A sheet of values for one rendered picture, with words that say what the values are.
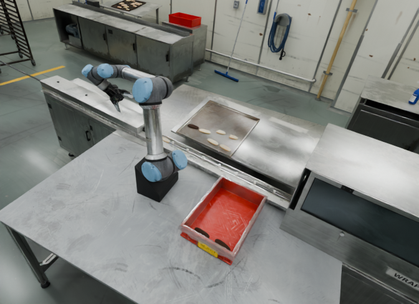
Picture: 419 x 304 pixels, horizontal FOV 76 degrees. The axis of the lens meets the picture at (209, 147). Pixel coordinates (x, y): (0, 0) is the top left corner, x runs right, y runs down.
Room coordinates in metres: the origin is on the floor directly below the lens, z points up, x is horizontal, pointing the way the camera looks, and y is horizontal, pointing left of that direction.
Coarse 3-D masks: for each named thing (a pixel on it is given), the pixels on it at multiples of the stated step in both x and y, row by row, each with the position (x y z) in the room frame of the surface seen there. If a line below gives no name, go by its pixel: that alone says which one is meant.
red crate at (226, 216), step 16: (224, 192) 1.22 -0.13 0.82; (208, 208) 1.07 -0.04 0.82; (224, 208) 1.09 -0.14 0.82; (240, 208) 1.10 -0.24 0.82; (256, 208) 1.12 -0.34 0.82; (192, 224) 0.94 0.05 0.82; (208, 224) 0.95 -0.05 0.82; (224, 224) 0.97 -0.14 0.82; (240, 224) 0.98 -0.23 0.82; (192, 240) 0.83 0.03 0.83; (224, 240) 0.86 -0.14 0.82
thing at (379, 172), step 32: (320, 160) 1.06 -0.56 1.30; (352, 160) 1.09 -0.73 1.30; (384, 160) 1.12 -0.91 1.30; (416, 160) 1.16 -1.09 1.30; (352, 192) 0.88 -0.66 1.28; (384, 192) 0.88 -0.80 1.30; (416, 192) 0.90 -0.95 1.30; (288, 224) 0.97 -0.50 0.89; (320, 224) 0.90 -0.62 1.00; (352, 256) 0.81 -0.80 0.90; (384, 256) 0.76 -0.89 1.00; (416, 288) 0.67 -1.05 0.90
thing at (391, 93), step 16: (368, 80) 3.19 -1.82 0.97; (384, 80) 3.30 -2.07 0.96; (368, 96) 2.62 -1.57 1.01; (384, 96) 2.69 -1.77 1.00; (400, 96) 2.78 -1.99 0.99; (352, 112) 3.27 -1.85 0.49; (368, 112) 2.52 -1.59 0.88; (384, 112) 2.46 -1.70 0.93; (400, 112) 2.47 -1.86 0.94; (416, 112) 2.36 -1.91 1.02; (352, 128) 2.54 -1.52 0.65; (368, 128) 2.48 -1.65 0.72; (384, 128) 2.42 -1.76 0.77; (400, 128) 2.36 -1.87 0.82; (416, 128) 2.31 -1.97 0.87; (400, 144) 2.32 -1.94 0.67; (416, 144) 2.27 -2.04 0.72
